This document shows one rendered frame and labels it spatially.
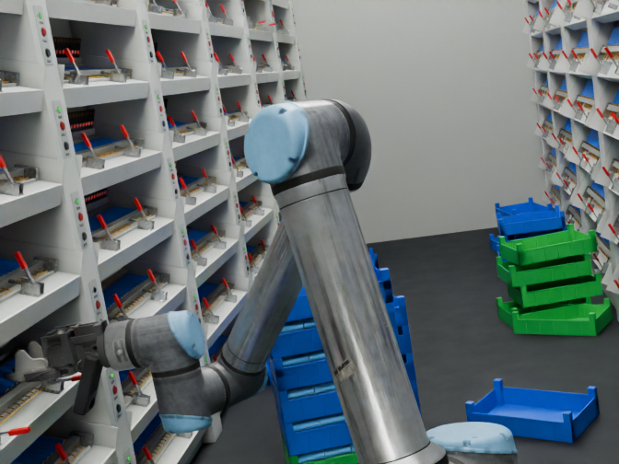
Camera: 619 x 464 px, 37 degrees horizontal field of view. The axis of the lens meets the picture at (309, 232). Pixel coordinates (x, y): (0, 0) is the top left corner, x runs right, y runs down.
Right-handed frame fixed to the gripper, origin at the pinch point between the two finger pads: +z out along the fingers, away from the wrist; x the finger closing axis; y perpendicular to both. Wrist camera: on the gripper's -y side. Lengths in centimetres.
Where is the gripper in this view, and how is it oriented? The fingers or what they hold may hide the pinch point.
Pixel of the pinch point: (16, 376)
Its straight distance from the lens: 183.8
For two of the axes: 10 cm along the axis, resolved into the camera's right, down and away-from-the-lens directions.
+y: -2.1, -9.7, -1.5
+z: -9.7, 1.9, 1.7
